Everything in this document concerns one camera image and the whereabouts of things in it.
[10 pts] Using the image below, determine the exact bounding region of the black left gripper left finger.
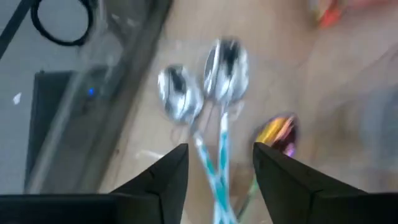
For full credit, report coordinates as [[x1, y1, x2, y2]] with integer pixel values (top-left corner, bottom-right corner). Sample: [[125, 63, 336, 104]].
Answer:
[[110, 142, 190, 224]]

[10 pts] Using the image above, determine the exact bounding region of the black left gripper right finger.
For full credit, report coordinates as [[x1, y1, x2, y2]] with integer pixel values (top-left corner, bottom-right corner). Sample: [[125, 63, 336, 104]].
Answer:
[[252, 142, 368, 224]]

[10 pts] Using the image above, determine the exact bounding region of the iridescent purple green spoon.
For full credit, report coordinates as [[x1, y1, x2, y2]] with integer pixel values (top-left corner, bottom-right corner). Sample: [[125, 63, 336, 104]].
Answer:
[[236, 113, 300, 220]]

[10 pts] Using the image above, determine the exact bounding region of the pink gold spoon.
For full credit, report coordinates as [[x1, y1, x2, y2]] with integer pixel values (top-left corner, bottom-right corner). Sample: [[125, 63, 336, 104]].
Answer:
[[157, 63, 239, 224]]

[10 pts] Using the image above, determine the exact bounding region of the silver spoon teal handle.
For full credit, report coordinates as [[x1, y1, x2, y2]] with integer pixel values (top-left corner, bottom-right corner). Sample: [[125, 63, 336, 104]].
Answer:
[[203, 37, 249, 224]]

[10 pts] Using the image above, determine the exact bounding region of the orange ramen packet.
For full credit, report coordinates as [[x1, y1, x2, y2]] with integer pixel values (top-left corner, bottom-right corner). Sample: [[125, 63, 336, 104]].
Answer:
[[310, 0, 346, 29]]

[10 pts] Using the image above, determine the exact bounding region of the black computer case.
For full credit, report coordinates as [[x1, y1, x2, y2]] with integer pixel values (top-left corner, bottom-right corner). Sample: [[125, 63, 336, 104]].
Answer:
[[24, 70, 109, 194]]

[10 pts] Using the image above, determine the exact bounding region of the clear plastic organizer bin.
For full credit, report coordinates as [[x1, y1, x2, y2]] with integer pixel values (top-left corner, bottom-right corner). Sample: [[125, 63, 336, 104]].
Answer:
[[24, 0, 312, 224]]

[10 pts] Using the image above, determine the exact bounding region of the black coiled cable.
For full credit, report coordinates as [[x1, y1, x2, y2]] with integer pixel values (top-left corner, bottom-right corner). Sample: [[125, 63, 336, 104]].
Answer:
[[30, 0, 94, 47]]

